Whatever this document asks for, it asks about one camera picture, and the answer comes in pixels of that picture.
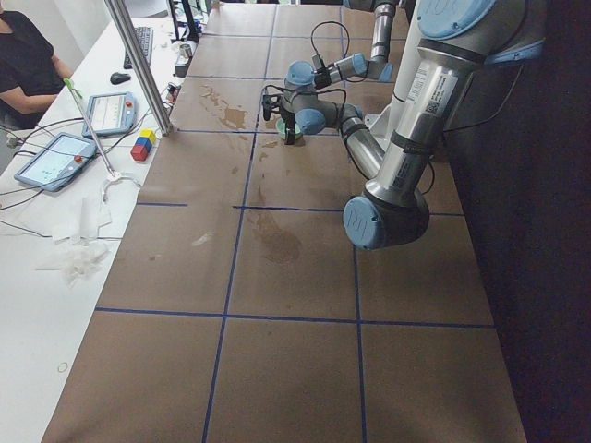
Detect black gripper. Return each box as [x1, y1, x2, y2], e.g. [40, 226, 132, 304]
[314, 66, 332, 89]
[282, 111, 296, 145]

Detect mint green bowl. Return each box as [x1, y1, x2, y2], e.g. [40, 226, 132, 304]
[275, 119, 302, 143]

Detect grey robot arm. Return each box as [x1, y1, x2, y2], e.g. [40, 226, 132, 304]
[263, 1, 548, 250]
[310, 1, 399, 90]

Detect small metal cup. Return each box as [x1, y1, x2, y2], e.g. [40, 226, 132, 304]
[179, 43, 192, 59]

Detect red blue yellow blocks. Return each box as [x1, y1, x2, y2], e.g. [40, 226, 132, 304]
[130, 129, 157, 162]

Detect black keyboard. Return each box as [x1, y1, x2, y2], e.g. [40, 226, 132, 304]
[123, 26, 154, 70]

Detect reacher grabber stick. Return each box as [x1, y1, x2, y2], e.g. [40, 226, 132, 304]
[64, 78, 140, 202]

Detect black computer mouse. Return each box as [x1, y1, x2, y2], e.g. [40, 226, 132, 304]
[110, 72, 131, 85]

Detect far teach pendant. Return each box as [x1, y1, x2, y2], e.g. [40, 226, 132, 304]
[87, 91, 137, 138]

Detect teach pendant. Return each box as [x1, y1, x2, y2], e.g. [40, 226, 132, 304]
[14, 133, 96, 192]
[87, 91, 137, 138]

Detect near teach pendant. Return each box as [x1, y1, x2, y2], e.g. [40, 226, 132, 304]
[14, 133, 96, 192]

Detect crumpled white tissues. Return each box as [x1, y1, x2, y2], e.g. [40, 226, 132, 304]
[34, 196, 112, 287]

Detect person in black shirt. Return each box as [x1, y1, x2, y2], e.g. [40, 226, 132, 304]
[1, 9, 73, 129]

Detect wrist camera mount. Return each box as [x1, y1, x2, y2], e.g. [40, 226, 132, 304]
[261, 92, 283, 121]
[312, 54, 324, 71]

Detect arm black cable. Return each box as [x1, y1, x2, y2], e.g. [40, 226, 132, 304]
[263, 82, 348, 121]
[309, 20, 350, 64]

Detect white camera mast post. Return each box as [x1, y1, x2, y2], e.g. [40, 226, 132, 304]
[368, 1, 422, 151]

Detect aluminium frame post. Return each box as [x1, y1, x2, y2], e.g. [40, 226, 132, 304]
[104, 0, 173, 136]

